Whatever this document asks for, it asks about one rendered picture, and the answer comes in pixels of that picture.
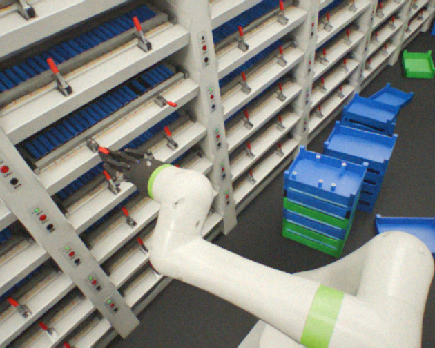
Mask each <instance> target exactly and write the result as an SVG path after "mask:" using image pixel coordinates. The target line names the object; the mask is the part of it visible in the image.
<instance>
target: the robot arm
mask: <svg viewBox="0 0 435 348"><path fill-rule="evenodd" d="M104 148H105V149H106V150H108V151H109V154H105V153H103V152H101V151H98V152H97V153H98V154H99V156H100V157H101V160H102V161H103V162H104V164H103V167H104V169H105V170H106V172H107V173H108V174H109V175H110V177H111V178H112V181H113V183H114V184H115V186H116V187H118V186H120V183H121V182H127V183H129V182H130V183H131V184H133V185H134V186H136V187H137V190H138V191H139V192H140V193H141V194H143V195H145V196H147V197H149V198H151V199H152V200H154V201H156V202H157V203H159V204H161V205H160V209H159V216H158V219H157V224H156V227H155V230H154V233H153V236H152V239H151V243H150V245H149V248H148V256H149V260H150V262H151V264H152V266H153V267H154V269H155V270H156V271H158V272H159V273H161V274H162V275H165V276H168V277H171V278H175V279H177V280H181V281H182V282H186V283H188V284H191V285H193V286H196V287H198V288H200V289H202V290H205V291H207V292H209V293H212V294H213V295H215V296H217V297H219V298H221V299H223V300H226V301H227V302H230V303H231V304H233V305H235V306H237V307H239V308H241V309H243V310H245V311H247V312H248V313H250V314H252V315H253V316H255V317H257V318H259V319H261V320H262V321H264V322H265V323H266V325H265V326H264V329H263V330H262V333H261V334H260V338H259V343H258V347H259V348H421V336H422V323H423V314H424V309H425V303H426V299H427V294H428V291H429V287H430V284H431V282H432V278H433V275H434V260H433V257H432V255H431V253H430V251H429V249H428V248H427V247H426V245H425V244H424V243H423V242H422V241H420V240H419V239H418V238H417V237H415V236H413V235H411V234H408V233H405V232H402V231H387V232H384V233H381V234H379V235H377V236H376V237H374V238H373V239H371V240H370V241H368V243H366V244H365V245H363V246H362V247H360V248H359V249H357V250H356V251H354V252H353V253H351V254H349V255H347V256H346V257H344V258H342V259H340V260H338V261H336V262H334V263H331V264H329V265H327V266H324V267H321V268H319V269H314V270H311V271H305V272H299V273H295V274H292V275H291V274H289V273H285V272H282V271H279V270H276V269H272V268H270V267H267V266H264V265H262V264H259V263H257V262H254V261H251V260H248V259H246V258H243V257H241V256H239V255H236V254H234V253H231V252H230V251H227V250H226V249H223V248H221V247H219V246H217V245H215V244H211V243H210V242H207V241H206V240H203V239H202V229H203V227H204V223H205V222H206V218H207V215H208V213H209V210H210V207H211V205H212V203H213V187H212V186H211V183H210V182H209V180H208V179H207V178H206V177H205V176H204V175H203V174H201V173H200V172H197V171H194V170H186V169H181V168H178V167H175V166H173V165H170V164H168V163H166V162H163V161H161V160H159V159H155V158H154V156H153V154H152V152H151V151H138V150H134V149H129V148H126V149H124V152H121V151H120V152H119V151H117V150H114V151H112V150H110V149H109V148H106V147H104ZM121 161H122V162H125V163H126V164H125V163H123V164H122V163H120V162H121ZM113 169H114V170H116V171H119V172H120V173H123V175H122V177H120V176H118V175H116V173H115V172H114V170H113Z"/></svg>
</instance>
